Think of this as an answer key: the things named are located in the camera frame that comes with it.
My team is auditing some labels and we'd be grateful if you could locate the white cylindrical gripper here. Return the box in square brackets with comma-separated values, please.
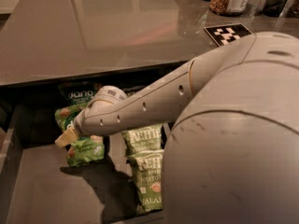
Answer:
[55, 86, 127, 147]

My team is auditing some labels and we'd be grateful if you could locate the green dang chip bag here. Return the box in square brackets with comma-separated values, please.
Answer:
[58, 81, 102, 105]
[54, 103, 105, 167]

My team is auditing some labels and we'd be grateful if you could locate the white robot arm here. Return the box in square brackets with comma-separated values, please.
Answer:
[57, 32, 299, 224]

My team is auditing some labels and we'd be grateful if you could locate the open grey top drawer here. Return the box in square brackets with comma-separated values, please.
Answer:
[0, 85, 176, 224]

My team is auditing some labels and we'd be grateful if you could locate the front Kettle jalapeno chip bag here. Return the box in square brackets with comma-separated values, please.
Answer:
[128, 149, 164, 213]

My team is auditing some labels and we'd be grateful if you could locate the black white fiducial marker tile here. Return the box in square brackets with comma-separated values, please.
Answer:
[204, 23, 251, 47]

